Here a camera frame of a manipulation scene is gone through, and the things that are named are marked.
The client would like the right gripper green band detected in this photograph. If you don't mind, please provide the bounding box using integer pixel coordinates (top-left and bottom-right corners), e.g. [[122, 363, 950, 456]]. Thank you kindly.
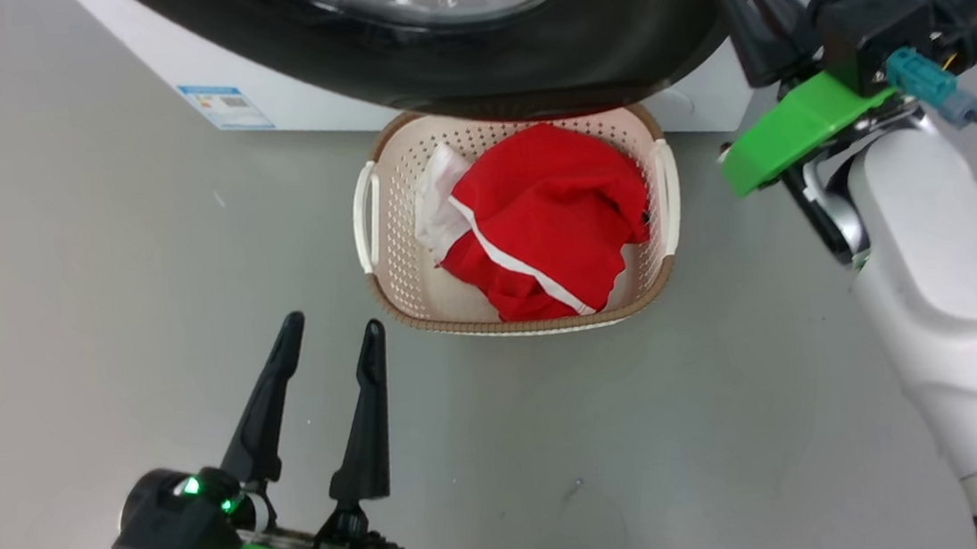
[[702, 0, 929, 201]]

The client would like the dark washing machine door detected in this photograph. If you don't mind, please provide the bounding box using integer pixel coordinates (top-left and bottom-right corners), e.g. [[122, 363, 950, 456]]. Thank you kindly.
[[117, 0, 782, 159]]

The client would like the white grey garment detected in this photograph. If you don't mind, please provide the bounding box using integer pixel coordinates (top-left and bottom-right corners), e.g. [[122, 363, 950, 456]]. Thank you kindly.
[[406, 140, 484, 269]]

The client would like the red garment white trim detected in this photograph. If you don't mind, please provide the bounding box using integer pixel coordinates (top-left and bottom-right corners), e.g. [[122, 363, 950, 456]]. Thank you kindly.
[[426, 112, 661, 329]]

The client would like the beige perforated laundry basket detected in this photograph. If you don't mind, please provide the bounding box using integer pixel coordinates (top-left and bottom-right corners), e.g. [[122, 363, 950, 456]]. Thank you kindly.
[[343, 87, 692, 352]]

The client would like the white washing machine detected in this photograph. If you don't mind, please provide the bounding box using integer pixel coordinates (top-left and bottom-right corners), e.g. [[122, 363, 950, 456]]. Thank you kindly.
[[68, 0, 842, 193]]

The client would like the blue energy label sticker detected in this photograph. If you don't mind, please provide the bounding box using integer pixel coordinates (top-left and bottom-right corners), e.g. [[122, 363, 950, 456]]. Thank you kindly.
[[177, 77, 277, 138]]

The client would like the teal connector right camera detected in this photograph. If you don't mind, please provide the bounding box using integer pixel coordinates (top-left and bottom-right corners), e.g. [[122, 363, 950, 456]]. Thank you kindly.
[[882, 39, 977, 136]]

